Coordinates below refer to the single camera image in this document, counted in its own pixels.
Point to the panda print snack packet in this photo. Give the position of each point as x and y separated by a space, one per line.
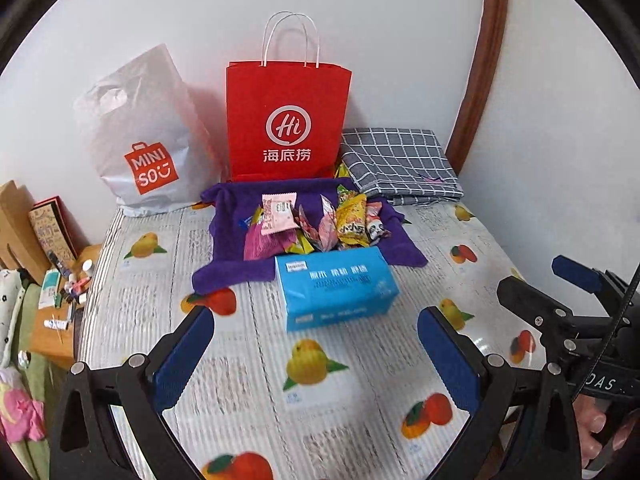
376 230

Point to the cluttered wooden side table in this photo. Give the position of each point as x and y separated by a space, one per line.
57 325

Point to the white Miniso plastic bag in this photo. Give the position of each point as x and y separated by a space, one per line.
145 139

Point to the purple towel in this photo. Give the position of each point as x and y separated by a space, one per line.
236 201

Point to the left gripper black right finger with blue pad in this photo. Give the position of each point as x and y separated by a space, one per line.
545 443

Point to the pale pink snack packet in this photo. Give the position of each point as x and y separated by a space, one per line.
277 213

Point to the brown cardboard box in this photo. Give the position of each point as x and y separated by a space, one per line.
19 248

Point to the large magenta snack bag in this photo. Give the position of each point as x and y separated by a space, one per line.
260 246

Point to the person's right hand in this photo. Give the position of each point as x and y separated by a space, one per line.
590 421

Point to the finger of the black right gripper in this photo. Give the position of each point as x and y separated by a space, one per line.
554 321

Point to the red framed picture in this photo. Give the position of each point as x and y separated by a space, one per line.
50 228

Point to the brown wooden door frame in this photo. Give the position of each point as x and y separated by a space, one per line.
482 73

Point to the grey plaid folded cloth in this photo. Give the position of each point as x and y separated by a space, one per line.
404 166

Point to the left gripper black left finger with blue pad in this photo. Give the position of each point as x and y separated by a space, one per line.
85 442

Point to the yellow snack packet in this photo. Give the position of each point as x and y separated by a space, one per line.
350 217

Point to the red paper Haidilao bag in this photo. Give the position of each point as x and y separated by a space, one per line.
285 118

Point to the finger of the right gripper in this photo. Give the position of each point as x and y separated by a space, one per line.
603 285

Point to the blue tissue pack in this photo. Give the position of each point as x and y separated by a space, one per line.
325 288

